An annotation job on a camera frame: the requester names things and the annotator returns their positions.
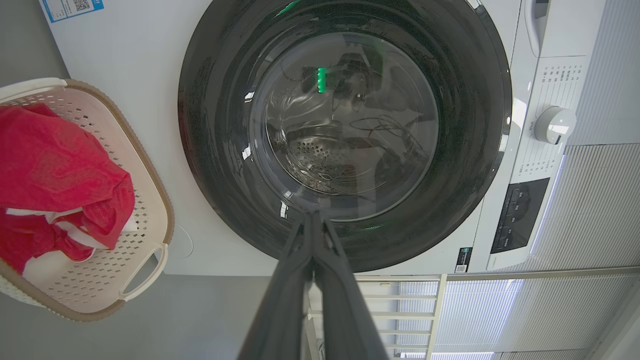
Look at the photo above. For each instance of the stainless steel washing machine drum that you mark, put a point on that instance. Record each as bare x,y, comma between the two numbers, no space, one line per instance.
320,160

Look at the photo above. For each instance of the white metal window railing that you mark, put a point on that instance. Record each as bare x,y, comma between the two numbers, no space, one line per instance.
435,310

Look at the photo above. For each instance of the black washing machine control panel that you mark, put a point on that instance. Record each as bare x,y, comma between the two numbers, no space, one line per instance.
520,215

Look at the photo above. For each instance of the dark round glass washer door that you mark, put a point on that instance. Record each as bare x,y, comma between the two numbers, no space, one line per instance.
205,125

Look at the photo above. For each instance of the round drain filter cover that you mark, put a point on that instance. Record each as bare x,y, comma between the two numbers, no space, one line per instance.
182,242

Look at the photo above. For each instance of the cream perforated laundry basket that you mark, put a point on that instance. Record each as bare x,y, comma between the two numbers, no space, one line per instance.
135,250

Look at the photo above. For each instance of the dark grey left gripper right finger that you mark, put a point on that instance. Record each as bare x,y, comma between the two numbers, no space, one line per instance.
345,315

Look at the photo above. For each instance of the blue energy label sticker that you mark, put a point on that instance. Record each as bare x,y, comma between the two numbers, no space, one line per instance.
70,9

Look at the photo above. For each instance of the white washing machine dial knob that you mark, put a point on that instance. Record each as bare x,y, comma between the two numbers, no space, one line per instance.
554,125

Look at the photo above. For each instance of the small black QR sticker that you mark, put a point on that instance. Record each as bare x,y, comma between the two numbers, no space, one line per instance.
463,260

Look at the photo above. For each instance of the red cloth garment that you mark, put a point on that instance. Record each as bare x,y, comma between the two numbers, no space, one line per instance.
50,160

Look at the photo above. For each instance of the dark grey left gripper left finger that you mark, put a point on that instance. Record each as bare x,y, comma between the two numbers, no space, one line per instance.
280,310

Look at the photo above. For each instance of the white front-load washing machine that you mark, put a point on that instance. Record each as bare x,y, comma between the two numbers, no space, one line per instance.
135,75

